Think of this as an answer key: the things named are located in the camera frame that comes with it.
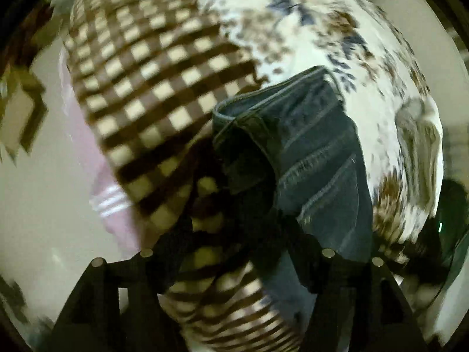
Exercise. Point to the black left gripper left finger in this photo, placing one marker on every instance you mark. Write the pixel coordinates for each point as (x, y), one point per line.
(115, 306)

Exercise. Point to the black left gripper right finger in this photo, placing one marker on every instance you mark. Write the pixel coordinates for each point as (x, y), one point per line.
(357, 302)

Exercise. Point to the dark blue denim jeans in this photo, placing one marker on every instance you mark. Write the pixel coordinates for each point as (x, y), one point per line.
(289, 155)

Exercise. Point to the pink mattress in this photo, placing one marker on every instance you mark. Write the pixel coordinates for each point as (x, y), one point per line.
(106, 196)

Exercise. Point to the folded white pants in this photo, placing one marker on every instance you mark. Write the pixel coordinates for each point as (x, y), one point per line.
(433, 134)

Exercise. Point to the folded grey pants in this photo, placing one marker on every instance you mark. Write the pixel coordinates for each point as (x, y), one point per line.
(413, 145)

